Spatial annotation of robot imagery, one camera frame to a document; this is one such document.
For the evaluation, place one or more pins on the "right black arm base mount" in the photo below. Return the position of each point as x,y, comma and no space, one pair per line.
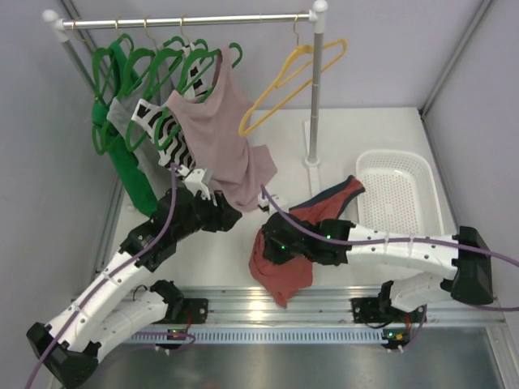
368,310

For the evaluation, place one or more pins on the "black white striped top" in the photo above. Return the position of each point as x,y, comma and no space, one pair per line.
188,79

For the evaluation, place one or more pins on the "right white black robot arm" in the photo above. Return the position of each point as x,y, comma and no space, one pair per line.
456,267

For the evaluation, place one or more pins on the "green top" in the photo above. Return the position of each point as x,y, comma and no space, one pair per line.
146,202

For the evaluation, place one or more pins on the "silver clothes rack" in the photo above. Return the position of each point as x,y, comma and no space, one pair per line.
316,16

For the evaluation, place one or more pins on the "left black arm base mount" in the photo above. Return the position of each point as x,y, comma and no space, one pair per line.
187,311

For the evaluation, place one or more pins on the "white perforated plastic basket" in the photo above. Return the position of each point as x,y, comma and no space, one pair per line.
400,193

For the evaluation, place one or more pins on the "slotted white cable duct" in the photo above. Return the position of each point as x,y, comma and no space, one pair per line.
263,335

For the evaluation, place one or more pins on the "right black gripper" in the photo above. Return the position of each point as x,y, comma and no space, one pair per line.
272,253

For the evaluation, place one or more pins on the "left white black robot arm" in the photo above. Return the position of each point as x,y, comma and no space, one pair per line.
73,344

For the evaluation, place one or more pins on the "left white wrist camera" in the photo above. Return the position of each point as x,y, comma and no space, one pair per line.
196,181

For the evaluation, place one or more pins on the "red tank top blue trim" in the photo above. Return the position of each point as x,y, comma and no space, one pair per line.
285,280

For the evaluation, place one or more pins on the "green hanger under striped top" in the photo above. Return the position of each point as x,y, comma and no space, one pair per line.
164,61

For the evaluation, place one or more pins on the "pink tank top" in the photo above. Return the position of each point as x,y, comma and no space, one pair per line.
210,128

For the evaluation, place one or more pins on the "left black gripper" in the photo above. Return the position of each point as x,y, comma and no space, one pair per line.
226,212

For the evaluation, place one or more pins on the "grey top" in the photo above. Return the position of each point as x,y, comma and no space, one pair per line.
151,165

